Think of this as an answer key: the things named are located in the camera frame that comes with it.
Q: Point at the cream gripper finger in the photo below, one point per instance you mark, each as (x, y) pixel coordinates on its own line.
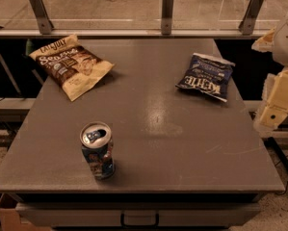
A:
(264, 43)
(273, 108)

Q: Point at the blue Kettle chip bag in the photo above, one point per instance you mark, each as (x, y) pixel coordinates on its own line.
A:
(208, 74)

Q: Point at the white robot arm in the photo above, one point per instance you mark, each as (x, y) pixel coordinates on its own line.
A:
(280, 42)

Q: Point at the brown Late July chip bag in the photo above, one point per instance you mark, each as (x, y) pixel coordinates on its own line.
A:
(74, 68)

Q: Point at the open blue soda can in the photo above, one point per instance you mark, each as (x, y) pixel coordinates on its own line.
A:
(97, 147)

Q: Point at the cardboard box under table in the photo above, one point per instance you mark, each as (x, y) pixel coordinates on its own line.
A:
(11, 220)

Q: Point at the right metal bracket post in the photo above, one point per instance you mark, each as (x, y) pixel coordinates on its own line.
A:
(246, 26)

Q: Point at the metal bracket post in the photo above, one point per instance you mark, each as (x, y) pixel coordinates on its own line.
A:
(246, 26)
(44, 23)
(166, 16)

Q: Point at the middle metal bracket post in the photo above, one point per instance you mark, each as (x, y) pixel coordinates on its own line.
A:
(166, 16)

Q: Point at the left metal bracket post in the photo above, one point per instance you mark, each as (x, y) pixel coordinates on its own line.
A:
(44, 23)

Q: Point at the glass barrier panel with rail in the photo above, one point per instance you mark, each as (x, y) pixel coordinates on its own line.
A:
(134, 18)

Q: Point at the grey table drawer with handle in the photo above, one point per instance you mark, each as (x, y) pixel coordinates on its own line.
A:
(138, 215)

